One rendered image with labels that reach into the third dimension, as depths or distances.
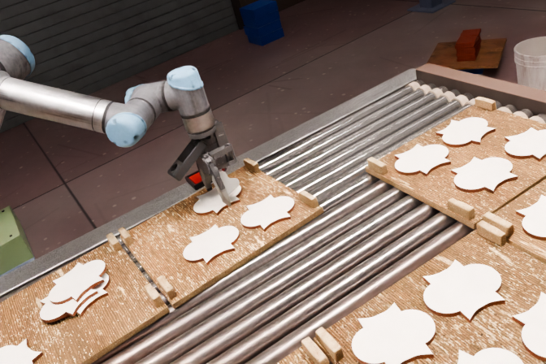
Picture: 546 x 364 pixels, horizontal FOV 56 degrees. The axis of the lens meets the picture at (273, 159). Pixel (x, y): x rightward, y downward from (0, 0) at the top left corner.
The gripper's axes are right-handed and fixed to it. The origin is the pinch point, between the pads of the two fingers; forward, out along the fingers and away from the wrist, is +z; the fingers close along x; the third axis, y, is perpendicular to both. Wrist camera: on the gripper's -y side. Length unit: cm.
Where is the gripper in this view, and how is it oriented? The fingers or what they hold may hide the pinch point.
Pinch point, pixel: (217, 197)
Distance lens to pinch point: 138.2
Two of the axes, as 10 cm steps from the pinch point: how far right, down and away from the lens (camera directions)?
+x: -5.3, -2.8, 8.0
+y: 8.1, -4.4, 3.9
